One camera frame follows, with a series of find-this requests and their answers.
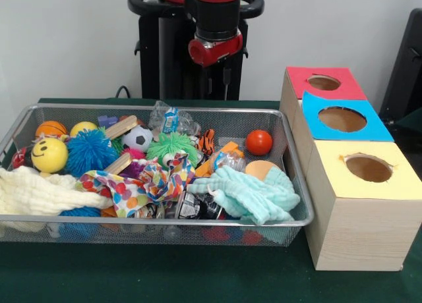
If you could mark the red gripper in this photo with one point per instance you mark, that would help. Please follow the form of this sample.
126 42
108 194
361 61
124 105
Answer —
215 51

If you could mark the orange striped tiger plush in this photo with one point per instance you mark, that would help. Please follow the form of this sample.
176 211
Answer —
206 142

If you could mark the mint green cloth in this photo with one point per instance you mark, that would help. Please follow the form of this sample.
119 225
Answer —
250 194

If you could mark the shallow clear mesh bin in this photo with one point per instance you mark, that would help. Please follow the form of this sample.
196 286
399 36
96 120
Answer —
290 184

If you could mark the wooden box with three holes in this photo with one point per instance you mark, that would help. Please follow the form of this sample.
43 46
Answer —
356 224

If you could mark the crushed clear plastic bottle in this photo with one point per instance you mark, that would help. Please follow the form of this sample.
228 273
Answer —
168 118

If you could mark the orange flat plastic toy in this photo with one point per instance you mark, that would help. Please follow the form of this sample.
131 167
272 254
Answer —
227 150

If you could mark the red ball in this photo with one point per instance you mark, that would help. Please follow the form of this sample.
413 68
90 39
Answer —
259 143

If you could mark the green furry monster toy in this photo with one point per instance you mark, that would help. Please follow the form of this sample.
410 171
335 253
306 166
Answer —
171 146

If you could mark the toy hamburger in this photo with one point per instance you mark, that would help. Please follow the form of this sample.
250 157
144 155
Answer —
258 168

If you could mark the colourful polka dot cloth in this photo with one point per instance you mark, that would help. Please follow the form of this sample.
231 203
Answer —
132 188

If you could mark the blue spiky ball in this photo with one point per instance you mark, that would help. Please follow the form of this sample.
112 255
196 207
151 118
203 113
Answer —
91 151
80 212

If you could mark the orange toy basketball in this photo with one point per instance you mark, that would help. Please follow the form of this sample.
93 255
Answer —
51 128

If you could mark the large yellow ball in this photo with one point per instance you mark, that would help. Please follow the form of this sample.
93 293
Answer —
49 155

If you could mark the black stand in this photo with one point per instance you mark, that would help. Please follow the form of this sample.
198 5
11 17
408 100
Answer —
405 72

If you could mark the dark green table cloth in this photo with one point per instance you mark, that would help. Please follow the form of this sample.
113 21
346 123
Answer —
165 276

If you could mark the cream yellow cloth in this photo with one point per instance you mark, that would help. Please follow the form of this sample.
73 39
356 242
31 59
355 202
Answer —
36 191

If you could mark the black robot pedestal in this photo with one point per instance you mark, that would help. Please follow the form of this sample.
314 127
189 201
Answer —
165 59

